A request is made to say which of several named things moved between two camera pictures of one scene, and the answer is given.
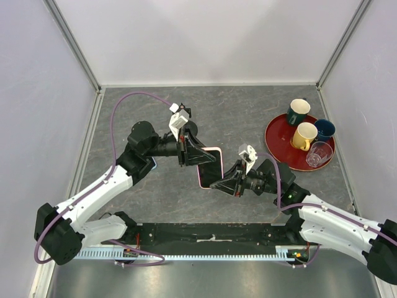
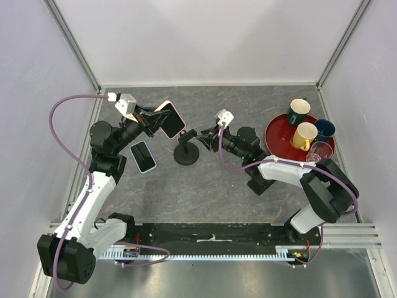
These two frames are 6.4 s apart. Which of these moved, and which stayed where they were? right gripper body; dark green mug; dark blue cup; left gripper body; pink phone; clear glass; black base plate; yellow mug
Moved: pink phone; right gripper body; left gripper body
Stayed: yellow mug; dark green mug; black base plate; clear glass; dark blue cup
